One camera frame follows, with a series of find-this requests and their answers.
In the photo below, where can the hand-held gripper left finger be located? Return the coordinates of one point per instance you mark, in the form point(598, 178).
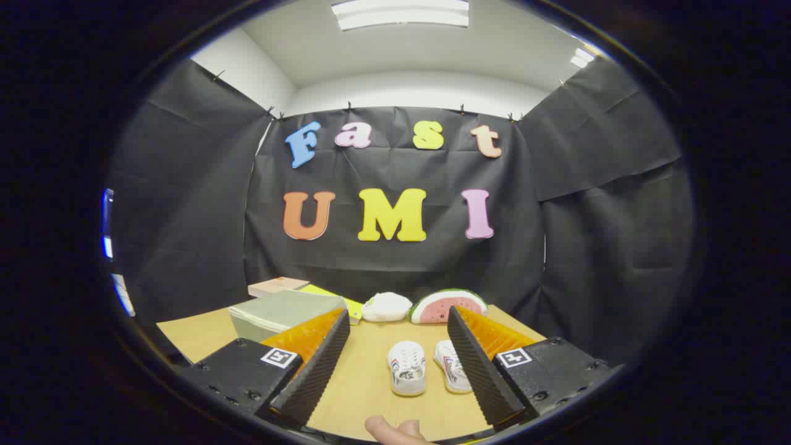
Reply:
point(321, 364)

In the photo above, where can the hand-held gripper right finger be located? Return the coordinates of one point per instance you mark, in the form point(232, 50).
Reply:
point(479, 364)

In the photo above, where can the white canvas shoe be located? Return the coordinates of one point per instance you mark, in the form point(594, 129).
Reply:
point(406, 368)
point(450, 364)

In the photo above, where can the beige fabric storage box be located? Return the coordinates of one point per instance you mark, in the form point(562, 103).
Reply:
point(278, 312)

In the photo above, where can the yellow book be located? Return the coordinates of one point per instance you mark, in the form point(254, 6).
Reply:
point(352, 309)

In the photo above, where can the watermelon slice plush toy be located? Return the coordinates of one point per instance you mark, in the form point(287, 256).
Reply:
point(442, 309)

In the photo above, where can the white plush toy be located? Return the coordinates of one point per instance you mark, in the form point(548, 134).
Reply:
point(386, 307)

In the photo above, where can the beige book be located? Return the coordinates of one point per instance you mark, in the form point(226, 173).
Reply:
point(275, 286)

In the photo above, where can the small ceiling light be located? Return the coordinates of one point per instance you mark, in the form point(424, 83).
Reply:
point(581, 58)

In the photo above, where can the long ceiling light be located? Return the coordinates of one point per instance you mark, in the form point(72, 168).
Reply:
point(401, 13)

